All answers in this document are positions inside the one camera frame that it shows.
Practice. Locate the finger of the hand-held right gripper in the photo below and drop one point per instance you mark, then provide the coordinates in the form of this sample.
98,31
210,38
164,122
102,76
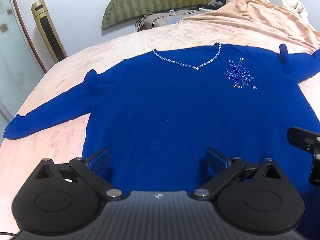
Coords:
315,170
303,138

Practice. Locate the dark clothes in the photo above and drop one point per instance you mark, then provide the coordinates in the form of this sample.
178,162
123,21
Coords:
215,3

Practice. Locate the grey pillow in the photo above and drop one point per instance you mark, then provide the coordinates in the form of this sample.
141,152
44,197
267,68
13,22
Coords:
160,18

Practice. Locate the blue beaded knit sweater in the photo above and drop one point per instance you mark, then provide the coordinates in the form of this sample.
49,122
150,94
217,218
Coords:
162,117

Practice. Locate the gold tower air conditioner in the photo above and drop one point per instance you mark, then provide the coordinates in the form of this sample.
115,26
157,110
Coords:
50,35

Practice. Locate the frosted glass door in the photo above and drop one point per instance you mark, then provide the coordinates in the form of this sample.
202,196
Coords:
15,55

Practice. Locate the cream quilted duvet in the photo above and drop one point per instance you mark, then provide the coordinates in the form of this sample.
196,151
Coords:
297,10

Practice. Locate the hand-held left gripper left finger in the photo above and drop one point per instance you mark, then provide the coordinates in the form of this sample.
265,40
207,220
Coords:
100,162

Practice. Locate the peach quilt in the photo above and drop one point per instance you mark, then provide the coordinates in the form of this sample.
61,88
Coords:
250,17

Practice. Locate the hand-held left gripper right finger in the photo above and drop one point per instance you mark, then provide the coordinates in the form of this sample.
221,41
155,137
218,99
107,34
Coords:
215,160

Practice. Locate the pink floral blanket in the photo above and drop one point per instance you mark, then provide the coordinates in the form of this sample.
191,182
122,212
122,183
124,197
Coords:
50,85

